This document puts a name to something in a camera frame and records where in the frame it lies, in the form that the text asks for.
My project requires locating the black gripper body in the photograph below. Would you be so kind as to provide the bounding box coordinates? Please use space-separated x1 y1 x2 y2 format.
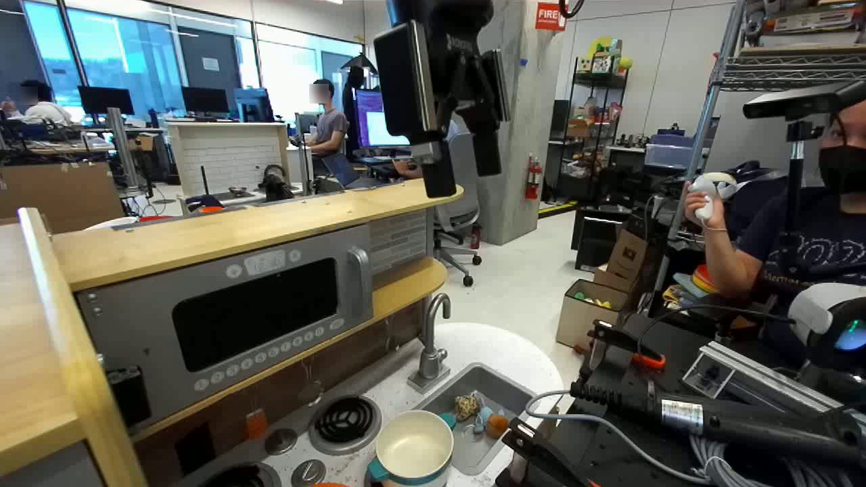
386 0 497 137

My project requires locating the white handheld controller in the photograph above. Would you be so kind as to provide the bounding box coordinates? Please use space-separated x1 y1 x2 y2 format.
687 171 739 224

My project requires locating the grey toy sink basin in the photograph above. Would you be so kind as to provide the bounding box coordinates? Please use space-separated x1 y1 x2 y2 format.
417 363 535 478

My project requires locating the operator right hand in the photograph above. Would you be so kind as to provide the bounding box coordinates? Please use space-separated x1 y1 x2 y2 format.
683 185 730 236

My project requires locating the monitor with purple screen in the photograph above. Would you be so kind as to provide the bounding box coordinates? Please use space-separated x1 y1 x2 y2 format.
352 89 413 152

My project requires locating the red fire extinguisher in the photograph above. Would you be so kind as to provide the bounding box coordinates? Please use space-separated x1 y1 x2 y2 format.
522 154 547 206

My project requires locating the person in grey shirt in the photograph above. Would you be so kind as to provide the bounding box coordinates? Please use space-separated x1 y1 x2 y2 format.
301 75 354 186

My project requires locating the black storage rack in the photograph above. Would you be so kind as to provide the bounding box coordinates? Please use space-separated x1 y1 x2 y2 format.
564 39 630 204

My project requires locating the black office chair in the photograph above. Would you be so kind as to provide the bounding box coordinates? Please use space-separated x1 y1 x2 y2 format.
430 178 485 289

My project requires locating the black kettle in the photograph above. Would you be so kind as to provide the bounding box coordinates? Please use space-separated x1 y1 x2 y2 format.
258 163 296 204

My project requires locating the black case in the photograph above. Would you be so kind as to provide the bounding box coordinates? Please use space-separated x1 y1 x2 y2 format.
572 204 633 271

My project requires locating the blue storage bin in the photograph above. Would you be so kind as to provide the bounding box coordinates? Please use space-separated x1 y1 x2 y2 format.
645 129 710 174

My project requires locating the white tiled panel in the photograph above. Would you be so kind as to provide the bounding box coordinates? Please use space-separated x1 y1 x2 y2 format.
167 120 292 200

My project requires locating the black computer monitor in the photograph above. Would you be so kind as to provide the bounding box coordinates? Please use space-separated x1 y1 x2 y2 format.
181 83 233 120
76 83 139 120

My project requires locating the closed cardboard box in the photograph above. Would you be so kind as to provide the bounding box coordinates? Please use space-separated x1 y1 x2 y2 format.
603 228 660 292

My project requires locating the open cardboard box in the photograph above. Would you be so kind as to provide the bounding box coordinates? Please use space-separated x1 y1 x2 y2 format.
554 278 633 354

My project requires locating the wooden toy kitchen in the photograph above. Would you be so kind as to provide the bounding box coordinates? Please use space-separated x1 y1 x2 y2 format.
0 178 566 487

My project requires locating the silver toy faucet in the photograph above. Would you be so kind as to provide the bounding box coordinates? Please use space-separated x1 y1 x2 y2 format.
405 289 455 393

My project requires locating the rainbow coloured toy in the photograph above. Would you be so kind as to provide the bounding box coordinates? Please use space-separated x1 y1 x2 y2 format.
687 265 721 301

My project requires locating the grey toy microwave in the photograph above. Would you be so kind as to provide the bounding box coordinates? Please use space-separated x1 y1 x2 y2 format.
76 224 377 427

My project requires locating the brown toy food piece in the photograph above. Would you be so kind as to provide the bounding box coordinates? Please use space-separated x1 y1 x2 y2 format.
453 393 481 424

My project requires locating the orange brown toy piece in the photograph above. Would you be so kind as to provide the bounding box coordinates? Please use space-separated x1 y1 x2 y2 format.
485 412 514 443

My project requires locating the black coil stove burner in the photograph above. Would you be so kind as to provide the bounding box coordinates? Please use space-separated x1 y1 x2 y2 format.
308 393 382 457
201 461 283 487

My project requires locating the teal pot cream interior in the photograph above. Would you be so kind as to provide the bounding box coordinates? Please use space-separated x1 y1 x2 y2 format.
365 409 458 487

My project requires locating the operator in dark shirt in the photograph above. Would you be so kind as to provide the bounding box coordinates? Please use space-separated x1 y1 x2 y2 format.
683 97 866 307

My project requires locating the black mounting table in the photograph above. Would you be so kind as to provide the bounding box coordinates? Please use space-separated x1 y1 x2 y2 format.
497 308 866 487

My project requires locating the person in white shirt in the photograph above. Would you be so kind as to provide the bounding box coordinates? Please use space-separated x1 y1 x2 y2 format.
2 79 76 129

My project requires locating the brown cardboard panel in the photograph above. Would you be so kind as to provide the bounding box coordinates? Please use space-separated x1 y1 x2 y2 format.
0 159 124 236

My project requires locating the grey stove knob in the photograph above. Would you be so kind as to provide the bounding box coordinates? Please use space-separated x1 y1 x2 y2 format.
262 427 301 457
289 457 329 487

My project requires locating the red wall sign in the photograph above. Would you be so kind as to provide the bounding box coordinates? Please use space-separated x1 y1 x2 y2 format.
532 0 568 35

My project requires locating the grey metal wire shelving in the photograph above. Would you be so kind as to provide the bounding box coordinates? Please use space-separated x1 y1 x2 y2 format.
647 0 866 301

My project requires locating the orange handled black clamp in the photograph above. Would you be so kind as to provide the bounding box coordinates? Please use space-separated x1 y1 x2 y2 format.
584 320 670 376

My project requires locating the black stereo camera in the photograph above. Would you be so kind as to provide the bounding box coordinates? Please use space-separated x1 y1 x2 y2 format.
742 79 866 123

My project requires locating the black camera stand pole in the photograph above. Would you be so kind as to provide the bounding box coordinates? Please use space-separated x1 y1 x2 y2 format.
780 120 814 273

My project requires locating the metal corner bracket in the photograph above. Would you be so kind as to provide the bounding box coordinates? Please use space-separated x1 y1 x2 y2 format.
679 347 734 401

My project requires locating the aluminium extrusion rail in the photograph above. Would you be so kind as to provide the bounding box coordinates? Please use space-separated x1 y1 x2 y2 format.
711 338 866 427

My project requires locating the black cylindrical handle bar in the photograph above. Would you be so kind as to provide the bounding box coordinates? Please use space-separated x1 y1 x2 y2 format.
572 381 866 468

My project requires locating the grey cable bundle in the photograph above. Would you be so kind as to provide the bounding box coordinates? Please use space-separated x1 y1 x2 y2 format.
687 431 866 487

